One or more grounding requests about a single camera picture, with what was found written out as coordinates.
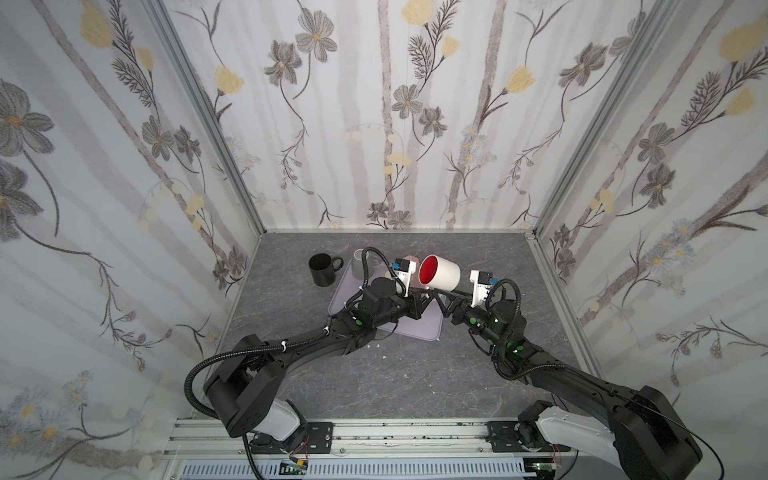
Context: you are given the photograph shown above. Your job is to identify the black mounting plate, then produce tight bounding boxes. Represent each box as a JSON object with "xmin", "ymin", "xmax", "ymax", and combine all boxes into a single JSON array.
[
  {"xmin": 487, "ymin": 421, "xmax": 541, "ymax": 453},
  {"xmin": 249, "ymin": 422, "xmax": 334, "ymax": 455}
]

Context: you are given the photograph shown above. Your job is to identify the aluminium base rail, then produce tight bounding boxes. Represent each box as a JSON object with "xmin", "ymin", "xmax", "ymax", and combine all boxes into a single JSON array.
[{"xmin": 157, "ymin": 417, "xmax": 541, "ymax": 463}]

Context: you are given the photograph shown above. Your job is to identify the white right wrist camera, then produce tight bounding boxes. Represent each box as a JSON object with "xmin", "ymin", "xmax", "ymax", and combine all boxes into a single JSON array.
[{"xmin": 469, "ymin": 270, "xmax": 498, "ymax": 307}]

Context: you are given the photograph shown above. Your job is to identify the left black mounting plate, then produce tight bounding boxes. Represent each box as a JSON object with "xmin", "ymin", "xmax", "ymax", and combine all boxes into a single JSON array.
[{"xmin": 249, "ymin": 422, "xmax": 334, "ymax": 455}]

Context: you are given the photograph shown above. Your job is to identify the lavender plastic tray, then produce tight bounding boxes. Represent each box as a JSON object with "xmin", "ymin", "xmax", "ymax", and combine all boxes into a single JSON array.
[{"xmin": 328, "ymin": 263, "xmax": 444, "ymax": 342}]

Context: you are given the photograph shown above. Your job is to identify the pink ceramic mug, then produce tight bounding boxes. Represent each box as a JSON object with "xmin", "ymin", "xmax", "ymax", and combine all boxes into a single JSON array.
[{"xmin": 404, "ymin": 255, "xmax": 420, "ymax": 267}]

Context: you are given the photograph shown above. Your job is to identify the black ceramic mug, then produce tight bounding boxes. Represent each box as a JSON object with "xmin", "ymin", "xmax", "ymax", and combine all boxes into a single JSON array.
[{"xmin": 308, "ymin": 253, "xmax": 345, "ymax": 287}]

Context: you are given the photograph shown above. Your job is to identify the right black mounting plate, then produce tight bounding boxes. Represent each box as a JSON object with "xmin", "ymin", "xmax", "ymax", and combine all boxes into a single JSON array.
[{"xmin": 487, "ymin": 421, "xmax": 541, "ymax": 453}]

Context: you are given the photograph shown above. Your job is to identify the grey ceramic mug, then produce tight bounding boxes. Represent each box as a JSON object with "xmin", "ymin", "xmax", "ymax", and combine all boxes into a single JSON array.
[{"xmin": 351, "ymin": 248, "xmax": 381, "ymax": 281}]

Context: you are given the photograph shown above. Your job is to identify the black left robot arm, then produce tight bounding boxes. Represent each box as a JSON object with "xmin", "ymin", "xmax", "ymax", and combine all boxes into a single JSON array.
[{"xmin": 184, "ymin": 277, "xmax": 435, "ymax": 441}]

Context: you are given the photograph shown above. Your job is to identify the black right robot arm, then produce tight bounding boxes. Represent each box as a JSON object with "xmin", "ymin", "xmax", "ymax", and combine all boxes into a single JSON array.
[{"xmin": 429, "ymin": 291, "xmax": 703, "ymax": 479}]

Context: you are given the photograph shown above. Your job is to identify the white slotted cable duct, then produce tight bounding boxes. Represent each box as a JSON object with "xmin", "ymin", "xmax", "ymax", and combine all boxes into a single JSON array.
[{"xmin": 179, "ymin": 458, "xmax": 535, "ymax": 480}]

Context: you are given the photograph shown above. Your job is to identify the black corrugated cable conduit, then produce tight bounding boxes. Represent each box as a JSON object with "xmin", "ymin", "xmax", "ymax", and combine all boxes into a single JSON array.
[{"xmin": 183, "ymin": 339, "xmax": 289, "ymax": 420}]

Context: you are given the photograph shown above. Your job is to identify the cream mug red inside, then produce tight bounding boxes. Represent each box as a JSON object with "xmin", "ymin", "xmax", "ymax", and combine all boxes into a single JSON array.
[{"xmin": 418, "ymin": 255, "xmax": 461, "ymax": 292}]

